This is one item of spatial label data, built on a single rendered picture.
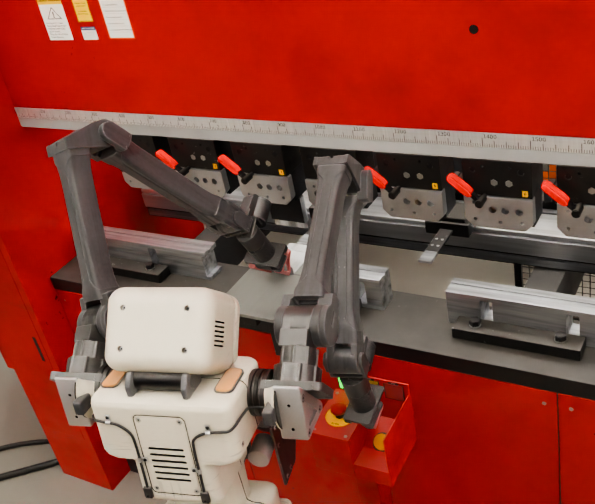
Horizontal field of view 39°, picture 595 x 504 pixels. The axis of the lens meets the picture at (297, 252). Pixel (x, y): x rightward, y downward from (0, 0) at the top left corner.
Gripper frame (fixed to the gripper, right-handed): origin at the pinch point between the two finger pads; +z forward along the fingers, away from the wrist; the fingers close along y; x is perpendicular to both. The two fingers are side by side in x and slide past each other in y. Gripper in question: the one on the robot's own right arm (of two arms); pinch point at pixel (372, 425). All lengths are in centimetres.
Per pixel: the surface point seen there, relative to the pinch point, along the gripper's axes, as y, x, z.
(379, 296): 34.0, 9.6, -4.4
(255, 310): 14.5, 32.2, -17.3
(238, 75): 48, 36, -63
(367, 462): -5.0, 1.6, 8.7
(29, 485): -11, 154, 79
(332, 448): -5.6, 9.3, 4.7
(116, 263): 34, 97, -3
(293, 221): 41, 32, -22
